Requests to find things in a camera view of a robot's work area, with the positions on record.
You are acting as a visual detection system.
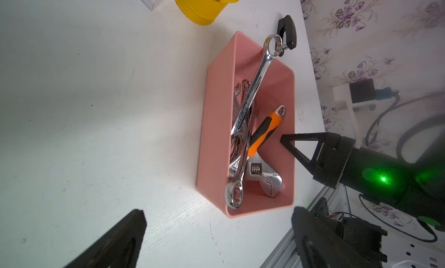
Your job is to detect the orange handled adjustable wrench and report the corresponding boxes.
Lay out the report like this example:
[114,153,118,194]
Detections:
[245,105,286,197]

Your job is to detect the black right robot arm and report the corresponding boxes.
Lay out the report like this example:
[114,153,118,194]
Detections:
[280,114,445,243]

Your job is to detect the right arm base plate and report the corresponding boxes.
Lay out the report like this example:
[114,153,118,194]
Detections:
[311,197,388,268]

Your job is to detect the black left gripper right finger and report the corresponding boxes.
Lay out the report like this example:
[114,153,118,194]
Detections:
[292,207,372,268]

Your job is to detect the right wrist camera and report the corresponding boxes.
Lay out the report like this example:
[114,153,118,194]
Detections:
[333,79,400,112]

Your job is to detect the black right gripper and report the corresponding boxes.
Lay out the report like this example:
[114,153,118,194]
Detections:
[279,131,356,189]

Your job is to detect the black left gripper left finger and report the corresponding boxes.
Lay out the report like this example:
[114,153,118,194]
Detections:
[67,209,147,268]

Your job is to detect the long silver combination wrench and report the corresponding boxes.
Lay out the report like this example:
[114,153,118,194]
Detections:
[226,34,283,209]

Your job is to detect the pink plastic storage box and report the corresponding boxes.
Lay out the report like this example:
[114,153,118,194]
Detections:
[196,31,296,219]

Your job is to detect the yellow pencil cup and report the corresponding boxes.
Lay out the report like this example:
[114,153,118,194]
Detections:
[175,0,240,25]

